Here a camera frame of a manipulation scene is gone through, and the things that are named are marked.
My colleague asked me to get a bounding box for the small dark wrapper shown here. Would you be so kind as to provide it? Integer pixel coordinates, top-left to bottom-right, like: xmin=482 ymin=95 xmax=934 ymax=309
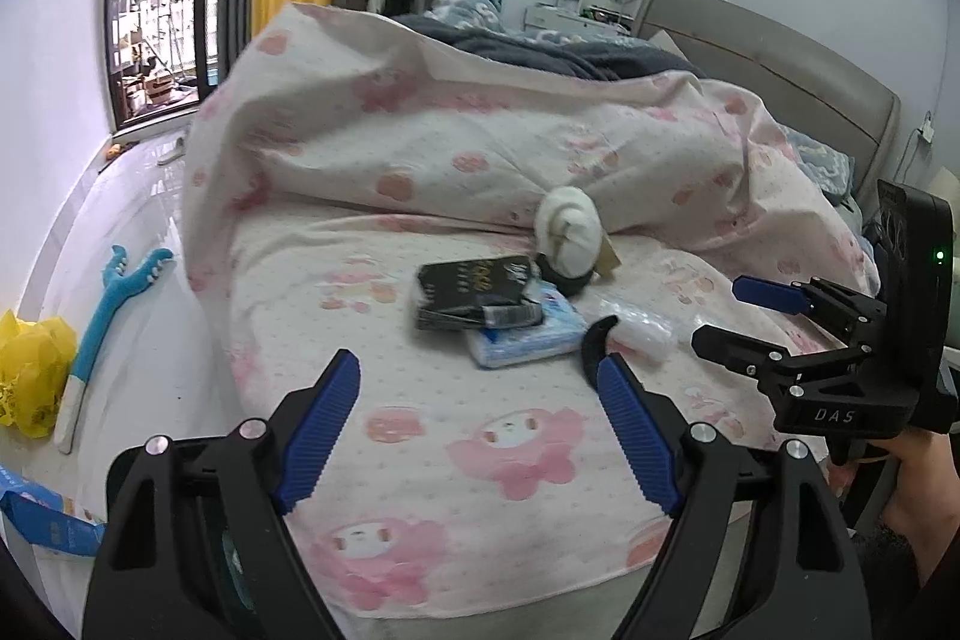
xmin=480 ymin=302 xmax=542 ymax=328

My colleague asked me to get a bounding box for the white dresser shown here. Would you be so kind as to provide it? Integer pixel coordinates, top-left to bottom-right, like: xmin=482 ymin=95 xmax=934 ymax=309
xmin=523 ymin=2 xmax=638 ymax=39

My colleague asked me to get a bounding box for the black curved plastic piece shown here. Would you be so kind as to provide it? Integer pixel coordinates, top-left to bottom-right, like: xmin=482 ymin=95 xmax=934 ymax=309
xmin=581 ymin=314 xmax=623 ymax=387

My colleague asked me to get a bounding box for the dark grey blanket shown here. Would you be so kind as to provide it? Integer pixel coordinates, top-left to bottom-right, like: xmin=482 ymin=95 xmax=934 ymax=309
xmin=390 ymin=14 xmax=706 ymax=82

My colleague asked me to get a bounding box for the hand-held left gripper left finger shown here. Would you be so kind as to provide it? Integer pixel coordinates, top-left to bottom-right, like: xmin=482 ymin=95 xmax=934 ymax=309
xmin=81 ymin=349 xmax=362 ymax=640

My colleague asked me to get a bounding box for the blue patterned pillow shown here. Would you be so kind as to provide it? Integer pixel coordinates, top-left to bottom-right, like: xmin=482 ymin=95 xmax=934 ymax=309
xmin=780 ymin=126 xmax=856 ymax=199

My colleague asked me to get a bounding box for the blue cardboard box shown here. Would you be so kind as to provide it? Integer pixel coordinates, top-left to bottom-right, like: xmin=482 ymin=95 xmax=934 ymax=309
xmin=0 ymin=464 xmax=106 ymax=555

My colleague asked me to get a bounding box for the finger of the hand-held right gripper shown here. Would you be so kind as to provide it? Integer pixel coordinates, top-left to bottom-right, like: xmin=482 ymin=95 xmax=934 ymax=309
xmin=691 ymin=323 xmax=848 ymax=386
xmin=731 ymin=275 xmax=890 ymax=348

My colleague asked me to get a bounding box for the yellow plastic bag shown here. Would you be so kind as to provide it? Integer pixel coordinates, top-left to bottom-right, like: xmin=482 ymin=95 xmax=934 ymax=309
xmin=0 ymin=310 xmax=78 ymax=438

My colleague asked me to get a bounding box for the pink flower print quilt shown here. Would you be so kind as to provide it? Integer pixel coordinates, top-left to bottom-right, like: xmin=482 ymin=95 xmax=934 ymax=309
xmin=182 ymin=1 xmax=884 ymax=341

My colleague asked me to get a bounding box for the clear plastic wrapper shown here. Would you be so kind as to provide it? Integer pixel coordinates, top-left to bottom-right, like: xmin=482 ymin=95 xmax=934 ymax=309
xmin=600 ymin=302 xmax=676 ymax=360

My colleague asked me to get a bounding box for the pink cartoon print bedsheet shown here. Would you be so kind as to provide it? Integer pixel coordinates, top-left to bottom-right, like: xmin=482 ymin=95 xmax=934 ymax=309
xmin=225 ymin=209 xmax=841 ymax=622

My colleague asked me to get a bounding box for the grey padded headboard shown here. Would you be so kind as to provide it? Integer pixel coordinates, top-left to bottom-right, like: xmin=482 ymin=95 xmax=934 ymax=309
xmin=637 ymin=0 xmax=901 ymax=214

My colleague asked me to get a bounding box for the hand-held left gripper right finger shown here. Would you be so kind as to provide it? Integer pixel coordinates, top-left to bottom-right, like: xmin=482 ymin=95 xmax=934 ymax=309
xmin=596 ymin=355 xmax=875 ymax=640

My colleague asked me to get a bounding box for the blue forked massage stick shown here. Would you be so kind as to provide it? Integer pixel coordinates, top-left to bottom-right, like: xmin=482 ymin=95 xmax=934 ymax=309
xmin=52 ymin=245 xmax=175 ymax=455

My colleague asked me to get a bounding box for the white round ornament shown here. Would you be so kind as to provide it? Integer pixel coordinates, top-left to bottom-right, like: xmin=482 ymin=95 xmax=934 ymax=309
xmin=535 ymin=186 xmax=605 ymax=300

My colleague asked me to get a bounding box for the person's right forearm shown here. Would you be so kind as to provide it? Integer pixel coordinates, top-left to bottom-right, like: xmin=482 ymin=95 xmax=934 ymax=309
xmin=883 ymin=431 xmax=960 ymax=611

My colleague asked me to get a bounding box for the blue tissue pack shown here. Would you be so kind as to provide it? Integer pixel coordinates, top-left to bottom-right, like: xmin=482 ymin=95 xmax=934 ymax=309
xmin=463 ymin=281 xmax=587 ymax=369

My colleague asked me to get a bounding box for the blue white patterned blanket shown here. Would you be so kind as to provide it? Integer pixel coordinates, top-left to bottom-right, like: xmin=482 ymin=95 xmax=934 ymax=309
xmin=424 ymin=0 xmax=571 ymax=45

